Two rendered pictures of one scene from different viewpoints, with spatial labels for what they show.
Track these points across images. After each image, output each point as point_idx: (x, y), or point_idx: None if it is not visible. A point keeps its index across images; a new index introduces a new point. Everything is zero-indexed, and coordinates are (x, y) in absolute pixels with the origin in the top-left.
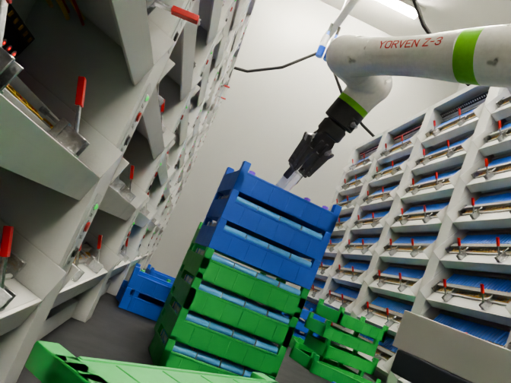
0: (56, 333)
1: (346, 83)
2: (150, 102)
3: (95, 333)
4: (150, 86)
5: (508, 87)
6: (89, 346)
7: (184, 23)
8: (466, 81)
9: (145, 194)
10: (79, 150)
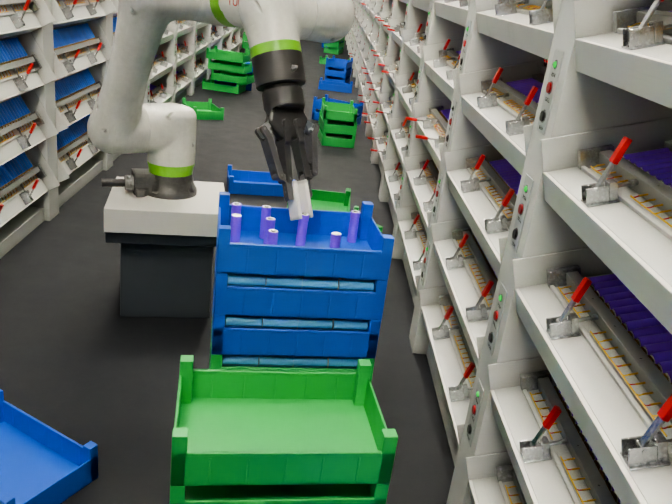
0: (442, 439)
1: (306, 39)
2: (451, 186)
3: (419, 477)
4: (440, 173)
5: (213, 24)
6: (408, 436)
7: (454, 124)
8: (235, 27)
9: (480, 337)
10: (425, 208)
